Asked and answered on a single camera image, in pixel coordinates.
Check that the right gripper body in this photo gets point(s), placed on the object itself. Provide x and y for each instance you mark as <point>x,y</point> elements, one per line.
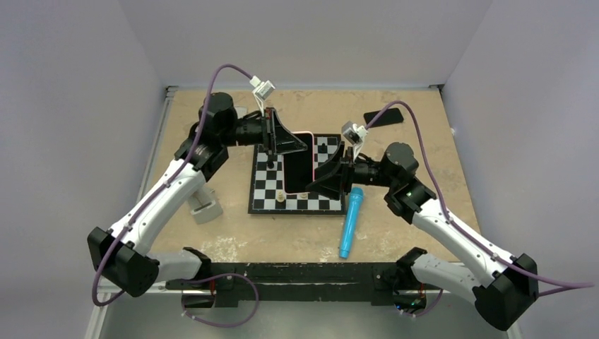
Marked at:
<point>348,171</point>

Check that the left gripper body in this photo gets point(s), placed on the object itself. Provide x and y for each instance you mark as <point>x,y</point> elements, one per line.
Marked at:
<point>267,132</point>

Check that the black phone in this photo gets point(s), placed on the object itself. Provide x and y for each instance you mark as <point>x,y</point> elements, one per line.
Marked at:
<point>389,117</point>

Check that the white phone case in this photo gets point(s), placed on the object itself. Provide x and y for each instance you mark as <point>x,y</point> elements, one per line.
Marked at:
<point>241,111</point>

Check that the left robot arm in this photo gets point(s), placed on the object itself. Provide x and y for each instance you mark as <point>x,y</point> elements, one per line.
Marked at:
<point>121,253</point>

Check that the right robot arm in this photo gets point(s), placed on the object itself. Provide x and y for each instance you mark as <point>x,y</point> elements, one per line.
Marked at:
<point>498,284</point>

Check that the blue toy microphone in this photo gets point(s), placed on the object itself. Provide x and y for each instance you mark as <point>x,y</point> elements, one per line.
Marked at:
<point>355,200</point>

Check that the white chess piece bottom left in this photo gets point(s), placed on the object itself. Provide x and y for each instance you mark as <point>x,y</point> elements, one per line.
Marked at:
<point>281,196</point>

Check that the black white chessboard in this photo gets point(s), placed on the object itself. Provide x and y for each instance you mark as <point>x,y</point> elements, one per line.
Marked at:
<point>266,182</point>

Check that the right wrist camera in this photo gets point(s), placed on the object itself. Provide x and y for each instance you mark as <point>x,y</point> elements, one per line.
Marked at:
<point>355,135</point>

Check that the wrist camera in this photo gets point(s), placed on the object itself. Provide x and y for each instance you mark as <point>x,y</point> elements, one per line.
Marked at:
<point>261,91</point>
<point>355,135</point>

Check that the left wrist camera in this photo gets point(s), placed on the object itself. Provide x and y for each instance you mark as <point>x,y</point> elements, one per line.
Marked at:
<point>261,91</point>

